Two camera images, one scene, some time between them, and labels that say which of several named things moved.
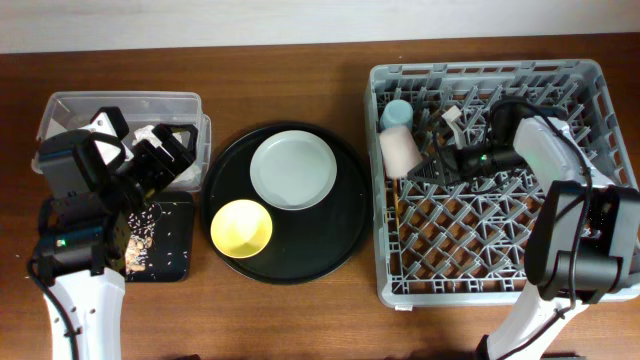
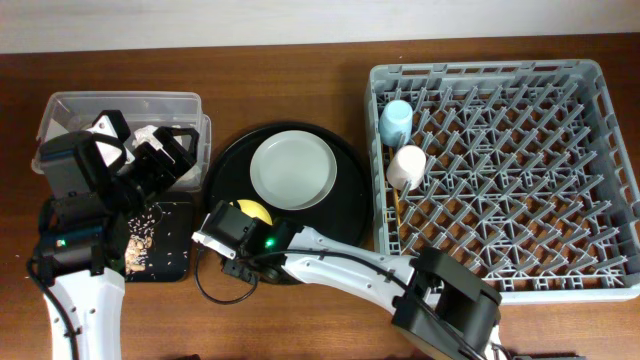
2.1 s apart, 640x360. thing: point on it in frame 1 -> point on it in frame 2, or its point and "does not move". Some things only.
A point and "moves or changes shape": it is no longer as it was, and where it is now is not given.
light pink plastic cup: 400,151 moves or changes shape
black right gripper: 447,167 -> 232,270
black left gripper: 148,154 does not move
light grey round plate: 293,169 does not move
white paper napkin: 184,174 does not move
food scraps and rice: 141,224 does not move
